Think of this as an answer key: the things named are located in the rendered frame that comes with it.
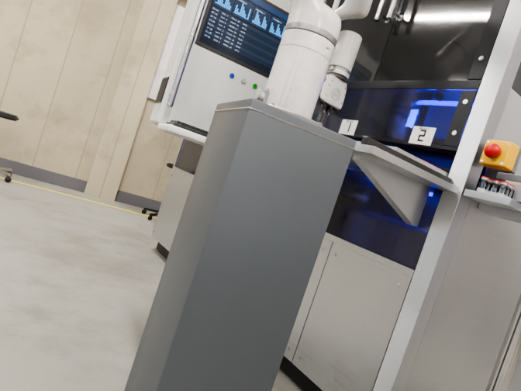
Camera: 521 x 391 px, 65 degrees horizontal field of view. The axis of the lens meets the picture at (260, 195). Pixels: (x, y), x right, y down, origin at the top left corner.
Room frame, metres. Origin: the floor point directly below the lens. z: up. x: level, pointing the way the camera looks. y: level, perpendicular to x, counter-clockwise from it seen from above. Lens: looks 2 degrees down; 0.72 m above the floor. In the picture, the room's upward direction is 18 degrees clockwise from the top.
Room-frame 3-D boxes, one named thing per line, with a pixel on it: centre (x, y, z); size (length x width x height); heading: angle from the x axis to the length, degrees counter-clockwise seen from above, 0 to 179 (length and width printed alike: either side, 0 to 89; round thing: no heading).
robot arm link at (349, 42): (1.49, -0.12, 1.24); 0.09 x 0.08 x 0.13; 76
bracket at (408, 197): (1.21, -0.35, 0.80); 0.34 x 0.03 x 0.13; 126
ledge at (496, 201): (1.19, -0.65, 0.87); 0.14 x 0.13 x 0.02; 126
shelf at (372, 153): (1.41, -0.21, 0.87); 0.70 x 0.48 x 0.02; 36
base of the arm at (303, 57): (0.94, 0.01, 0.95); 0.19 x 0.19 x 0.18
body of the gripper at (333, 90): (1.49, -0.12, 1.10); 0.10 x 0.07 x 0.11; 126
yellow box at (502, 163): (1.18, -0.61, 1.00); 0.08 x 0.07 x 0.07; 126
